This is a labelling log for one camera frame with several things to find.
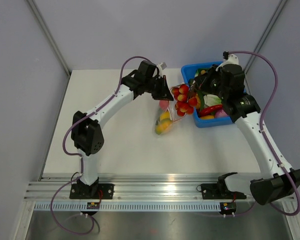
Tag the yellow toy lemon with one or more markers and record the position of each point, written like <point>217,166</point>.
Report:
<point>164,116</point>

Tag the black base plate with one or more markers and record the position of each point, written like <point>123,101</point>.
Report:
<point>102,191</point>
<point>210,191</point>

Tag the aluminium frame post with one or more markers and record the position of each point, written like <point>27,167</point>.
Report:
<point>48,35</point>
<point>270,25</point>

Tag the left aluminium frame post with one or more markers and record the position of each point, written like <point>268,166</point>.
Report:
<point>48,35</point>

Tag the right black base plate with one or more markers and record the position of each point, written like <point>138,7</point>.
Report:
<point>210,191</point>

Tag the red toy apple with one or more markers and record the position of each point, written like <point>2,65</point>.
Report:
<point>164,104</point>

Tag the purple toy onion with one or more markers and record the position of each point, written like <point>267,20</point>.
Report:
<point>220,114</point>

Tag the aluminium mounting rail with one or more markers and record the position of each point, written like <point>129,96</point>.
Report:
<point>131,187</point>

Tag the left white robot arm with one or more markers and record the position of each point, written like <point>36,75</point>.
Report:
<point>86,129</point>

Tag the white slotted cable duct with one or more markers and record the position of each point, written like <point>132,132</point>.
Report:
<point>129,206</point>

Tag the red toy chili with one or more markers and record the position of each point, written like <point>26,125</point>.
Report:
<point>211,109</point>

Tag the yellow toy mango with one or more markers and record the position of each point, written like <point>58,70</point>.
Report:
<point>163,126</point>

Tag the green toy cabbage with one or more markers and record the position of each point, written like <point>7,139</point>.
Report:
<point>211,100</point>

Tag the right aluminium frame post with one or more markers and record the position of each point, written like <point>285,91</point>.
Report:
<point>270,25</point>

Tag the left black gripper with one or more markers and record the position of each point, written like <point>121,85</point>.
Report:
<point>164,93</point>

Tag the clear zip top bag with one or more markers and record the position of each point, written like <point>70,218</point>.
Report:
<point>173,109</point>

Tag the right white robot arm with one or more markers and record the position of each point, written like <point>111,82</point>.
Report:
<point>277,179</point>

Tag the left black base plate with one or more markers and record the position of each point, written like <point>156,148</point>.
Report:
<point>102,191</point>

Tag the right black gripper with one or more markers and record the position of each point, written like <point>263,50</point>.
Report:
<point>203,81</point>

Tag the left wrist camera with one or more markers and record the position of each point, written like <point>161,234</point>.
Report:
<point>161,66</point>

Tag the blue plastic bin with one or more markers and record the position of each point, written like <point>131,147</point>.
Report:
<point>189,72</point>

